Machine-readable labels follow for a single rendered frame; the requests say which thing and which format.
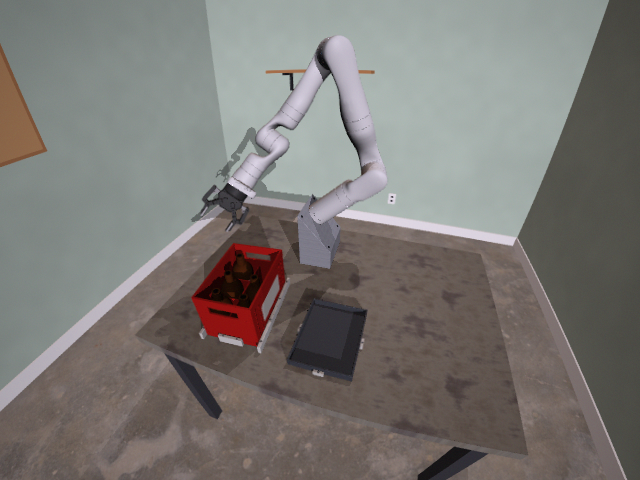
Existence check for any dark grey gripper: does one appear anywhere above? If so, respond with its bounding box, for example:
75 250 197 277
200 183 249 232

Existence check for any red bottle crate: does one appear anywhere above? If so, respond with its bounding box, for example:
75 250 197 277
191 246 285 347

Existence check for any brown glass bottle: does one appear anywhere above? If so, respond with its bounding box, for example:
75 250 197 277
221 270 244 299
246 274 262 301
233 253 254 281
210 288 233 316
237 294 252 308

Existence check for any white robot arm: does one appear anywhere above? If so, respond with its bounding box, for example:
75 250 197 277
227 35 388 224

